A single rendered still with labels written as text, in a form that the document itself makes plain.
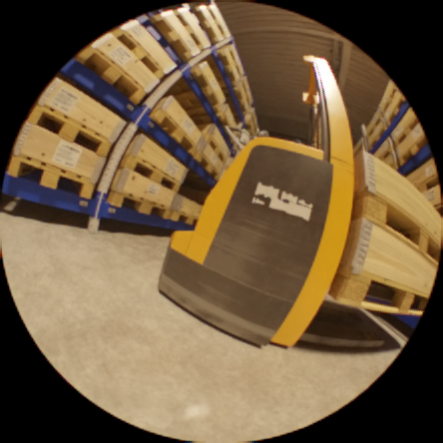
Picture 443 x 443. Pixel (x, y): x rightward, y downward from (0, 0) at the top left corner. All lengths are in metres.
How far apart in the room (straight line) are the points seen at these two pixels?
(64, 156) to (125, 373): 1.19
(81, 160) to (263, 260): 1.28
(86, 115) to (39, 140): 0.39
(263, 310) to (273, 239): 0.27
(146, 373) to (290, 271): 0.56
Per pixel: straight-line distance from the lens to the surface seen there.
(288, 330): 0.69
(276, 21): 7.52
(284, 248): 0.50
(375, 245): 0.69
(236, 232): 0.52
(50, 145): 1.22
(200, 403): 0.48
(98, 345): 0.53
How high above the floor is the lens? 0.45
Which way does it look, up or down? 1 degrees up
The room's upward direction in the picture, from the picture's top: 20 degrees clockwise
